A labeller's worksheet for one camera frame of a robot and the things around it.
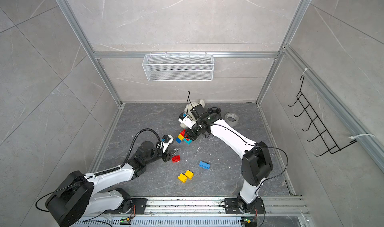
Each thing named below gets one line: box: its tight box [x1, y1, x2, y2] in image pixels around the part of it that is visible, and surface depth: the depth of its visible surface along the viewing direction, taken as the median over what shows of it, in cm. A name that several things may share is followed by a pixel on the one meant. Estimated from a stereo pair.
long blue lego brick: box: [199, 161, 211, 170], surface depth 87 cm
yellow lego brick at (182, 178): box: [177, 173, 188, 184], surface depth 82 cm
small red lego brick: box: [172, 155, 181, 163], surface depth 90 cm
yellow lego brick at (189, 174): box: [184, 169, 194, 181], surface depth 83 cm
